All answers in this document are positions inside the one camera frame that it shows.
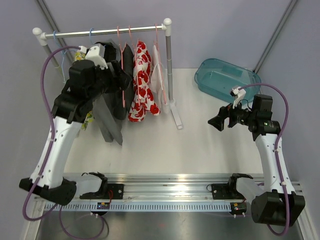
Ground dark dotted skirt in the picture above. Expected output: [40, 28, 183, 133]
[111, 43, 135, 120]

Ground pink hanger of dotted skirt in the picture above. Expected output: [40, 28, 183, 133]
[117, 26, 127, 109]

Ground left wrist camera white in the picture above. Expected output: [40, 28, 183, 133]
[79, 43, 108, 70]

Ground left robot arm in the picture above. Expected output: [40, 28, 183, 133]
[19, 59, 132, 206]

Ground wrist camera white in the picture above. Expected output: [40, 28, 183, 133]
[79, 43, 108, 70]
[230, 86, 246, 109]

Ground grey garment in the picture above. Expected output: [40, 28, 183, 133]
[91, 41, 124, 146]

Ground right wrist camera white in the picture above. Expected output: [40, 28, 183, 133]
[230, 86, 246, 109]

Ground slotted cable duct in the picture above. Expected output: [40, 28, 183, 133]
[44, 201, 231, 212]

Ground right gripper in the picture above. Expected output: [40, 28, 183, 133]
[208, 97, 257, 132]

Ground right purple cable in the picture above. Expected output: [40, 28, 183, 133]
[234, 83, 291, 236]

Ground teal plastic bin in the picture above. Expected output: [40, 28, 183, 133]
[194, 58, 261, 103]

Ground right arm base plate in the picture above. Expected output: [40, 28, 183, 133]
[210, 183, 246, 201]

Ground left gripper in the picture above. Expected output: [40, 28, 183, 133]
[86, 60, 131, 102]

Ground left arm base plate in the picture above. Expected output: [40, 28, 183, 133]
[79, 183, 124, 200]

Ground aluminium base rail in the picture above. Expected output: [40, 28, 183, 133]
[34, 172, 303, 201]

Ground white skirt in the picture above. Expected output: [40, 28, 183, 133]
[149, 44, 170, 114]

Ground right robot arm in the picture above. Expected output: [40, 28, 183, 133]
[208, 94, 306, 227]

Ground lemon print garment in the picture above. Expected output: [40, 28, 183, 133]
[74, 51, 94, 131]

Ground red floral white garment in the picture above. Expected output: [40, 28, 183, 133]
[128, 40, 161, 123]

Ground metal clothes rack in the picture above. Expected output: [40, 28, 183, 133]
[32, 18, 184, 130]

